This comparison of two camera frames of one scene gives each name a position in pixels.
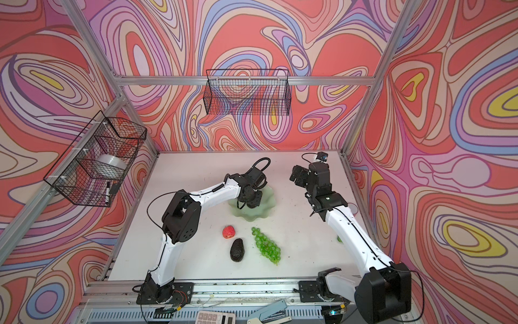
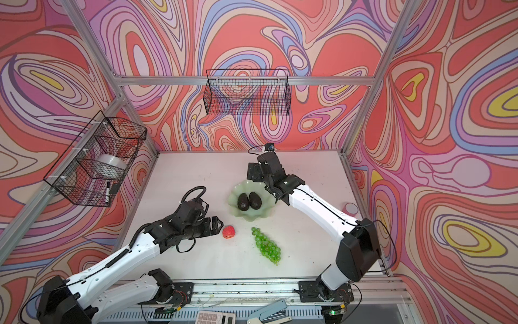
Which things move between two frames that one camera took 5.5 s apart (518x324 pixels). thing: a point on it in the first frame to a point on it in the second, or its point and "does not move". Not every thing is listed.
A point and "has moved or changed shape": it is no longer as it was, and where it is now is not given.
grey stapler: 271,313 does not move
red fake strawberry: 228,231 does not move
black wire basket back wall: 251,92 does not move
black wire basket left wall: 94,167 does not move
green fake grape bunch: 266,246 does not move
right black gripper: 303,173 to 257,169
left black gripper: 257,202 to 209,231
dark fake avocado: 237,250 has moved or changed shape
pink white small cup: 353,208 does not move
